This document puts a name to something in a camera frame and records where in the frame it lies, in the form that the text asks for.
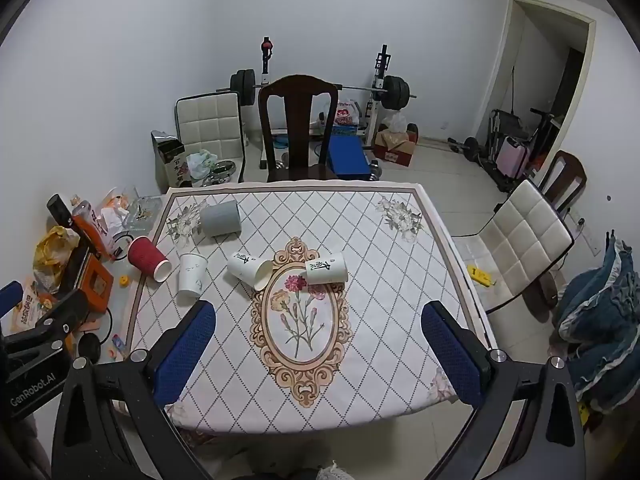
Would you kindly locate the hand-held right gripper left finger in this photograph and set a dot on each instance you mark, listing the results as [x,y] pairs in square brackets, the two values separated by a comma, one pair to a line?
[182,357]

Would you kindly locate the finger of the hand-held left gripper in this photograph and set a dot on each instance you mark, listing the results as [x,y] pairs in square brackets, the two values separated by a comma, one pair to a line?
[55,321]
[10,299]

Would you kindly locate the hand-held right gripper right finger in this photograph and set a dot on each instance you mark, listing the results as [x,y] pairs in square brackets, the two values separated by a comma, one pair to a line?
[452,357]

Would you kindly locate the plain white paper cup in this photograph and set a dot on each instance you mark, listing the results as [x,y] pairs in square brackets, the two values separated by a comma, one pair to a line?
[191,277]

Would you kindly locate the red paper cup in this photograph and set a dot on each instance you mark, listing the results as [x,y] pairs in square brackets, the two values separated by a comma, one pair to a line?
[145,257]

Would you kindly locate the white printed paper cup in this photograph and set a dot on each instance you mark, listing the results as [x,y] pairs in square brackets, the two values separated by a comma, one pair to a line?
[247,267]
[327,270]

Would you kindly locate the grey cup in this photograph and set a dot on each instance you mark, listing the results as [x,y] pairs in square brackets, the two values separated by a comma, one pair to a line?
[220,219]

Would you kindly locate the orange printed leaflet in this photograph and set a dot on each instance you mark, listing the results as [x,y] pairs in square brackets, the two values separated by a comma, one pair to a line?
[30,310]

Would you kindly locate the black round disc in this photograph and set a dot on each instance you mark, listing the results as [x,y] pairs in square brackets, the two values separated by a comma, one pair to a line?
[89,346]

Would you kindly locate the orange box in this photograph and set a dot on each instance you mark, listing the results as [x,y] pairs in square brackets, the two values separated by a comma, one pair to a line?
[97,285]

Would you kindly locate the yellow plastic bag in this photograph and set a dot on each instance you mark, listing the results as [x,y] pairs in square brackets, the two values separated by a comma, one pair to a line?
[52,250]

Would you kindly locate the small colourful packet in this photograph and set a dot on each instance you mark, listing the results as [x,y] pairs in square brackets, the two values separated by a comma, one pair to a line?
[118,342]

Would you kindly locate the small yellow toy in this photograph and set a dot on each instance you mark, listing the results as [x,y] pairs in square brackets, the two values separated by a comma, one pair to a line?
[124,280]

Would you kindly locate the yellow tool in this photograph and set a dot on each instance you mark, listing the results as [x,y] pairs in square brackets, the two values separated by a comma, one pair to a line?
[477,274]

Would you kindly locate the black orange tool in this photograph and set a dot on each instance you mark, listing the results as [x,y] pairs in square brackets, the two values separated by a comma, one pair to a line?
[92,232]

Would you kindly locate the white orange packaging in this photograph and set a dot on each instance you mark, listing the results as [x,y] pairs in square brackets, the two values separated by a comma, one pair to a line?
[112,210]

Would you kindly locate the glass ashtray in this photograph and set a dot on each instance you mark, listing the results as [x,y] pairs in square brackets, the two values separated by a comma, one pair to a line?
[145,212]

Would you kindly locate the white padded chair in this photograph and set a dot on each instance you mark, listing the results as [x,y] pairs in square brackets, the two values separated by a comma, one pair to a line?
[210,120]
[525,230]

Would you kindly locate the blue denim clothing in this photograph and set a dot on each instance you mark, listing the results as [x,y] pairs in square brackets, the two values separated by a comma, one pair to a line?
[600,320]

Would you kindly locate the floral printed tablecloth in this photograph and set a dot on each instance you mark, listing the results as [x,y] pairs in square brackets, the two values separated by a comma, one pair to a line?
[350,220]

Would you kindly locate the dark printed carton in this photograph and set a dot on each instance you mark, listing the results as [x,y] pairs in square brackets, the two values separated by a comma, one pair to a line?
[172,165]

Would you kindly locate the metal bowl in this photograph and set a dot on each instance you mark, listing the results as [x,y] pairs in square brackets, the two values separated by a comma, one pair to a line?
[225,167]

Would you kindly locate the pink suitcase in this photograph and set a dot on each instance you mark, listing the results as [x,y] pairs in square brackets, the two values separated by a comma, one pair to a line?
[511,156]

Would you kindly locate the black dumbbell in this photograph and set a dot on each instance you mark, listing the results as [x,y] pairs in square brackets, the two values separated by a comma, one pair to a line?
[471,147]

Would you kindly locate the cardboard box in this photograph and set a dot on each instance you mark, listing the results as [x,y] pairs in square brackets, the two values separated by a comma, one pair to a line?
[395,152]

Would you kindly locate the dark wooden chair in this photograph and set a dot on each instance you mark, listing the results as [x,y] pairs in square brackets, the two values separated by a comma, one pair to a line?
[570,170]
[298,125]

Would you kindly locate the blue bench pad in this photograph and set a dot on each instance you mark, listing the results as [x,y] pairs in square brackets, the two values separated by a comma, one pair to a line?
[347,157]

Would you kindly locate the red white plastic bag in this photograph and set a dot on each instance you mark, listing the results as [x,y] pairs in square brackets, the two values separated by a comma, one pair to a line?
[345,114]

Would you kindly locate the black barbell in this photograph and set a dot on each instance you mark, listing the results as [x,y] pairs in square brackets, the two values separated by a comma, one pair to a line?
[395,91]

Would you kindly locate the barbell rack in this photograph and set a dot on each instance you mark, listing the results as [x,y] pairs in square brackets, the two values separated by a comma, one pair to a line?
[382,62]

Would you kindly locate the black folding frame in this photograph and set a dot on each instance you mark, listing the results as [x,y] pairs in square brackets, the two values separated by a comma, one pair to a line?
[500,122]

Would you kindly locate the door frame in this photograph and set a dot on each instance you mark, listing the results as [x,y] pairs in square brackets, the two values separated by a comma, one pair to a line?
[505,50]

